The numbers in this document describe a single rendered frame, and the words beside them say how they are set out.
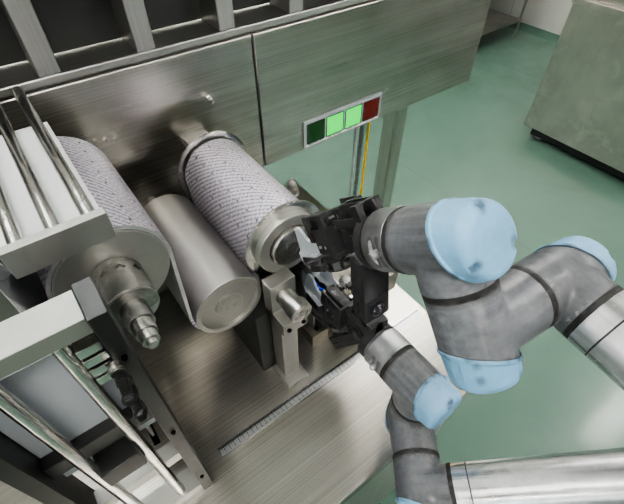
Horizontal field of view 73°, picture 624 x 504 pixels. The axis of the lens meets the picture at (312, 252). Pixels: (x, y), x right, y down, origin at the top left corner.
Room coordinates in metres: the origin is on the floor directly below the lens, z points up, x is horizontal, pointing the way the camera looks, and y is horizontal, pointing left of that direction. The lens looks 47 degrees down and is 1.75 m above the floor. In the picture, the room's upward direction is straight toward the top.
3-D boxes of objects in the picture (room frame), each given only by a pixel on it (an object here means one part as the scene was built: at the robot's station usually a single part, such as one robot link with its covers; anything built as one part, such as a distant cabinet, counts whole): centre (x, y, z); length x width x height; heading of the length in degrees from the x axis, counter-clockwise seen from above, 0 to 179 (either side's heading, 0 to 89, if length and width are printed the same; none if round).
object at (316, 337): (0.62, 0.07, 0.92); 0.28 x 0.04 x 0.04; 37
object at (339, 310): (0.43, -0.08, 1.12); 0.12 x 0.08 x 0.09; 37
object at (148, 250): (0.44, 0.32, 1.33); 0.25 x 0.14 x 0.14; 37
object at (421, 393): (0.30, -0.17, 1.11); 0.11 x 0.08 x 0.09; 37
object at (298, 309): (0.40, 0.02, 1.18); 0.04 x 0.02 x 0.04; 127
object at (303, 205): (0.49, 0.04, 1.25); 0.15 x 0.01 x 0.15; 127
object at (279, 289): (0.43, 0.04, 1.05); 0.06 x 0.05 x 0.31; 37
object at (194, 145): (0.68, 0.19, 1.25); 0.15 x 0.01 x 0.15; 127
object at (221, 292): (0.51, 0.21, 1.17); 0.26 x 0.12 x 0.12; 37
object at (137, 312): (0.26, 0.19, 1.33); 0.06 x 0.03 x 0.03; 37
